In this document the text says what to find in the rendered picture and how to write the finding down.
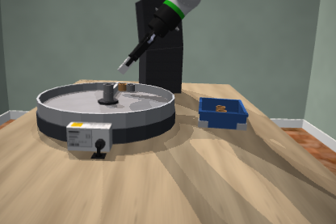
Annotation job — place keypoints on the blue open crate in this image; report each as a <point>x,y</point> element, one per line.
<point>234,118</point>

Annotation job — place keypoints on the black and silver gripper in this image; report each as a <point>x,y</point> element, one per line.
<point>158,29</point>

